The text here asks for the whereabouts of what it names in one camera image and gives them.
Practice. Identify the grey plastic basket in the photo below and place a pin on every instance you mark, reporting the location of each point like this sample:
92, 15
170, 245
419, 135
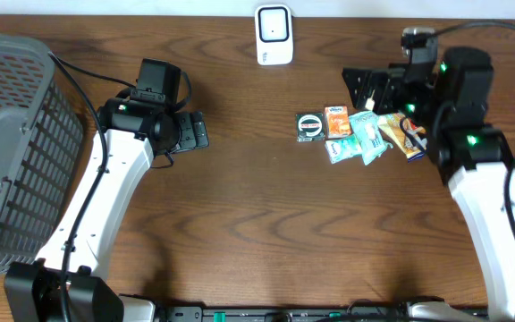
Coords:
40, 137

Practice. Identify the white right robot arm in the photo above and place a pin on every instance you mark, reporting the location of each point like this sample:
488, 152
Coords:
449, 100

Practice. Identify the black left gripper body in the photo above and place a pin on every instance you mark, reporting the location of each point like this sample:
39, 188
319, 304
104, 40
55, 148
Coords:
184, 133

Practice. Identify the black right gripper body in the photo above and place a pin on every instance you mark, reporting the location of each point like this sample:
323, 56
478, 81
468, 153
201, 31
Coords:
411, 97

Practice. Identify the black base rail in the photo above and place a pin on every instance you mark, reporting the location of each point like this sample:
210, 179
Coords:
357, 311

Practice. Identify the white barcode scanner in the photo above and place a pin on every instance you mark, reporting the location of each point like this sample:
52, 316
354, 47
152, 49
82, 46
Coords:
274, 37

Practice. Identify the yellow snack bag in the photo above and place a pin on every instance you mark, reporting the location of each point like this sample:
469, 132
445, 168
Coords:
409, 138

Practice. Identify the black round-label packet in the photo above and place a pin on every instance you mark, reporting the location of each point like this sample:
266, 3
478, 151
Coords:
310, 127

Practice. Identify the green wet wipes pack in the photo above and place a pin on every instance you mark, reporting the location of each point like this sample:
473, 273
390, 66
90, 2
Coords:
365, 127

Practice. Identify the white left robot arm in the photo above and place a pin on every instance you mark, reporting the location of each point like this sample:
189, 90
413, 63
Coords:
67, 281

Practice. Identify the green Kleenex tissue pack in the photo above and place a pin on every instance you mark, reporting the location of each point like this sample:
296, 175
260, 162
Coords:
342, 149

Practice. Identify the orange small carton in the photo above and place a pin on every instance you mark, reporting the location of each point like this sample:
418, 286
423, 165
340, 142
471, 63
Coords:
337, 122

